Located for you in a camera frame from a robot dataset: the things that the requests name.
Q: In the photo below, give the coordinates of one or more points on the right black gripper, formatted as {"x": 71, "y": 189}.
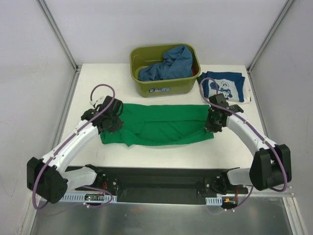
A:
{"x": 211, "y": 123}

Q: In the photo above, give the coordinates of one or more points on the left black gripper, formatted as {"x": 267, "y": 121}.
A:
{"x": 113, "y": 122}

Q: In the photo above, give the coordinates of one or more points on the green t shirt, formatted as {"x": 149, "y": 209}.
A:
{"x": 160, "y": 125}

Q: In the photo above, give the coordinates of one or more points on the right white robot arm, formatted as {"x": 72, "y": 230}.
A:
{"x": 271, "y": 164}

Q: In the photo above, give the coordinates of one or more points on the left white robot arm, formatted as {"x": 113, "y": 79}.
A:
{"x": 48, "y": 176}

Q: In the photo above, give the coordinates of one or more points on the folded white t shirt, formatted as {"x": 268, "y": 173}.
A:
{"x": 247, "y": 96}

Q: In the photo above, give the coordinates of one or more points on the folded navy printed t shirt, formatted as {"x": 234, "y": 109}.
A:
{"x": 228, "y": 84}

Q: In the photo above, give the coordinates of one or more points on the red t shirt in bin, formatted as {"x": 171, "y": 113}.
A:
{"x": 193, "y": 71}

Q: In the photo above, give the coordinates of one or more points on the blue t shirt in bin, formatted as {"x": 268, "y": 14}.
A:
{"x": 177, "y": 63}

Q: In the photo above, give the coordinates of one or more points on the olive green plastic bin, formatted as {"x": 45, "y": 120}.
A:
{"x": 142, "y": 57}

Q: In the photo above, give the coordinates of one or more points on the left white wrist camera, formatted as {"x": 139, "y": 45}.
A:
{"x": 95, "y": 103}

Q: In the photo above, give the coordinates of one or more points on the left aluminium frame post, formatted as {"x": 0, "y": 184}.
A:
{"x": 57, "y": 33}

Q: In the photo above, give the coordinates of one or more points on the aluminium frame post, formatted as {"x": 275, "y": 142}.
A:
{"x": 277, "y": 22}
{"x": 57, "y": 33}

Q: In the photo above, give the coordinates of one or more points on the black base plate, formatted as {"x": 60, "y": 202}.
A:
{"x": 166, "y": 185}

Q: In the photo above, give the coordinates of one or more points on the left white cable duct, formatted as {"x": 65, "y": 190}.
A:
{"x": 88, "y": 198}

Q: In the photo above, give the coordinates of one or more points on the white cable duct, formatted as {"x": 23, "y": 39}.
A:
{"x": 214, "y": 201}
{"x": 88, "y": 198}

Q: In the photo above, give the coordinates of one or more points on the right white cable duct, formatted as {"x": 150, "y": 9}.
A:
{"x": 214, "y": 201}

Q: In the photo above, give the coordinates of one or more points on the right aluminium frame post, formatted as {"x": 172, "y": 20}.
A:
{"x": 277, "y": 22}

